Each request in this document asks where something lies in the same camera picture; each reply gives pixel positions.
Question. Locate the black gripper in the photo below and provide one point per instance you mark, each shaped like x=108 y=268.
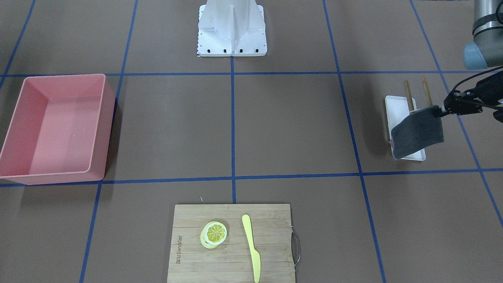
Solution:
x=488 y=87

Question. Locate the dark grey cloth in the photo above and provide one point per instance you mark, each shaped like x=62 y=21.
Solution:
x=416 y=132

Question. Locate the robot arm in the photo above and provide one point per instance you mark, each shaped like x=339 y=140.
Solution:
x=485 y=50

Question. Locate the wooden towel rack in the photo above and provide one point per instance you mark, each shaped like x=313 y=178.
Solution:
x=409 y=96

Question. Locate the white rectangular tray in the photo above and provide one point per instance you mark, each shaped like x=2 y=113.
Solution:
x=397 y=109

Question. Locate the bamboo cutting board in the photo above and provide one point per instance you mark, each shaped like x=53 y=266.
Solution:
x=230 y=261

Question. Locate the yellow plastic knife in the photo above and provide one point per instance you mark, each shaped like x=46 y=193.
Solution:
x=254 y=254

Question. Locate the yellow lemon slices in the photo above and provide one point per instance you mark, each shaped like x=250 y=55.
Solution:
x=213 y=234

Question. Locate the pink plastic bin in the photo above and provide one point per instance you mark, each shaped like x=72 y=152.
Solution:
x=59 y=131

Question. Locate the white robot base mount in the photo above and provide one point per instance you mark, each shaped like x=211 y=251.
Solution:
x=231 y=28

